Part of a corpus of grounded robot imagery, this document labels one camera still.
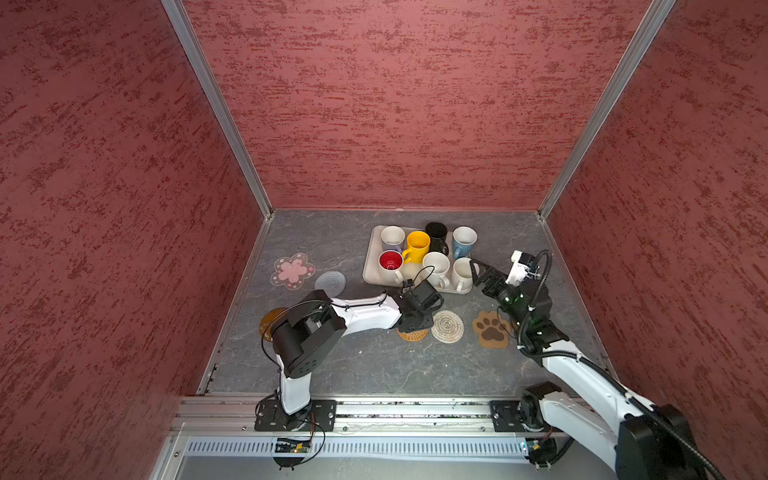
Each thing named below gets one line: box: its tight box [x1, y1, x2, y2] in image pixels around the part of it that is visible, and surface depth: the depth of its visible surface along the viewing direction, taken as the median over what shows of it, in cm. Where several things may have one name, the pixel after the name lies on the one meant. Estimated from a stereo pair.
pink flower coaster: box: [270, 252, 316, 290], surface depth 105 cm
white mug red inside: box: [378, 250, 404, 286], surface depth 99 cm
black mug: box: [425, 222, 449, 256], surface depth 105 cm
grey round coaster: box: [314, 271, 346, 298], surface depth 102 cm
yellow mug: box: [402, 230, 431, 264], surface depth 101 cm
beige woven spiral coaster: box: [430, 309, 465, 344], surface depth 91 cm
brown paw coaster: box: [472, 310, 510, 349], surface depth 91 cm
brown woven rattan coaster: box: [396, 329, 429, 342], surface depth 89 cm
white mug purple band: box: [380, 225, 406, 253], surface depth 106 cm
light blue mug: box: [452, 226, 478, 259], surface depth 103 cm
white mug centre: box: [422, 251, 451, 289], surface depth 99 cm
